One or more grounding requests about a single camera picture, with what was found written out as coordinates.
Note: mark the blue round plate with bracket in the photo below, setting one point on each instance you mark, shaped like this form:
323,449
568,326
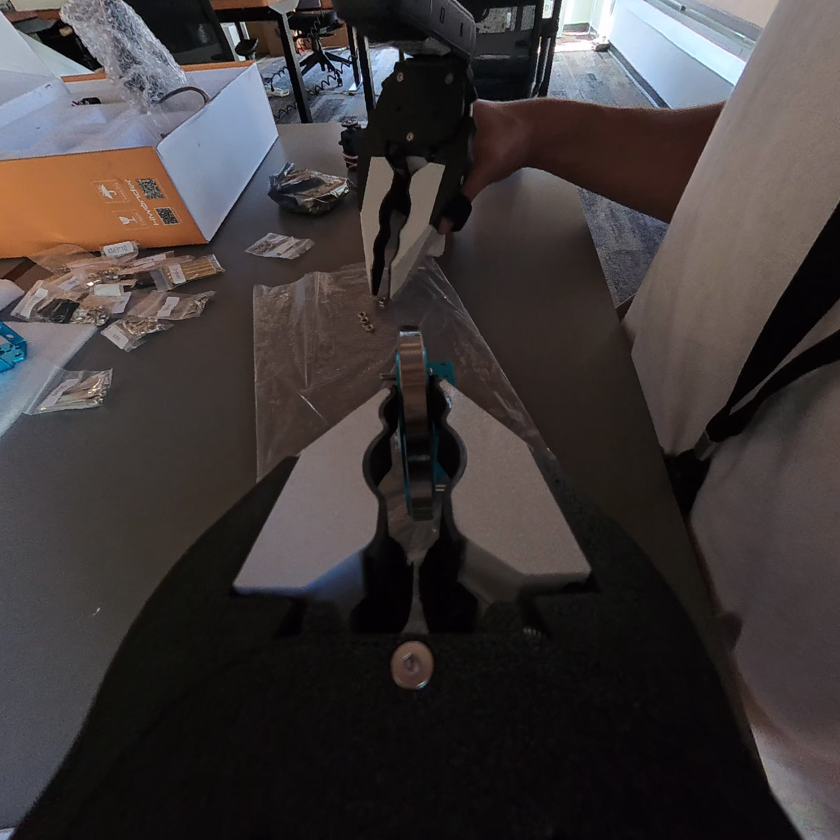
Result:
433,371

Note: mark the grey desk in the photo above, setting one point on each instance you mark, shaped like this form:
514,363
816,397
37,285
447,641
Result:
164,492

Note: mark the black mesh office chair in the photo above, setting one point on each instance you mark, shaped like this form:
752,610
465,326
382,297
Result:
512,33

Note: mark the dark blue plastic bag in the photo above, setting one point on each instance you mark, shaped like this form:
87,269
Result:
308,190

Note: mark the clear bag of long screws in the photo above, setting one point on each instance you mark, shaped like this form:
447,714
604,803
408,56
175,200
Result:
72,392

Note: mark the black servo motor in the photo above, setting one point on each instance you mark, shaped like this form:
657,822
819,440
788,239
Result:
351,144

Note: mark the person's right hand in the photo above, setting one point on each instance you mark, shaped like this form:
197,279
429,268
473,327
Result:
499,144

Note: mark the bubble wrap bundle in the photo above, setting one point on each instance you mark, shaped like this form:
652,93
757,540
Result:
124,46

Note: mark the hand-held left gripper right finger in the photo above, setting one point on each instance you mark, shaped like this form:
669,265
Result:
518,518

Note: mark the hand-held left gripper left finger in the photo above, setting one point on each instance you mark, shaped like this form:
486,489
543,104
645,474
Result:
308,518

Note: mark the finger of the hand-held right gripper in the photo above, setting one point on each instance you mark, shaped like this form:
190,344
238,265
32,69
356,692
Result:
423,210
375,197

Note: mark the person's right forearm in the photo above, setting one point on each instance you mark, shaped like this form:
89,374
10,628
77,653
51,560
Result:
623,151

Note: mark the clear flat plastic bag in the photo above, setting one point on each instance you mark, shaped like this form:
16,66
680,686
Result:
308,367

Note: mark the orange and white cardboard box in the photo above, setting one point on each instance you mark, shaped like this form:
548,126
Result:
79,197

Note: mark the pile of small hardware bags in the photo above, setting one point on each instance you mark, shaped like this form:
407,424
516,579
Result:
131,289

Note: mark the white foam sheet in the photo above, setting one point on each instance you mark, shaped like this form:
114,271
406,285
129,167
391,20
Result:
46,348

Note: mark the single clear hardware packet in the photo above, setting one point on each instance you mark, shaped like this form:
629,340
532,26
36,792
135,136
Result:
279,245

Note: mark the wide blue U bracket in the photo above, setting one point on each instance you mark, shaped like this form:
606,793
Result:
13,348

